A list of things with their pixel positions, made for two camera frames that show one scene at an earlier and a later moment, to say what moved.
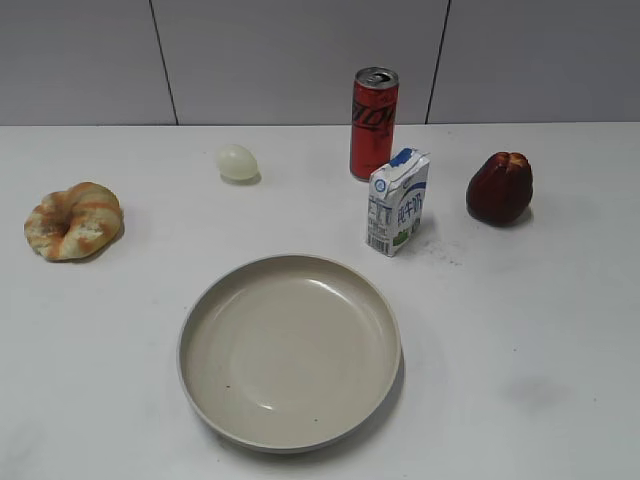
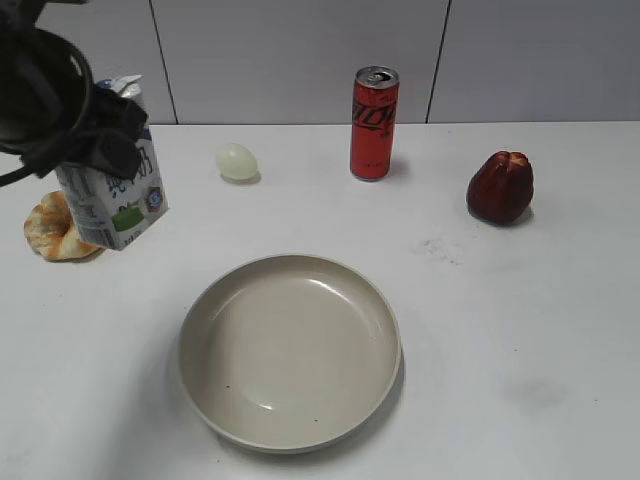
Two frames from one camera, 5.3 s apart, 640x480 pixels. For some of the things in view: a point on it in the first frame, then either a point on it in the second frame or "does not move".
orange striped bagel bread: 75,225 does not move
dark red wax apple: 500,191 does not move
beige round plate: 289,354 does not move
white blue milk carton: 396,199 → 113,211
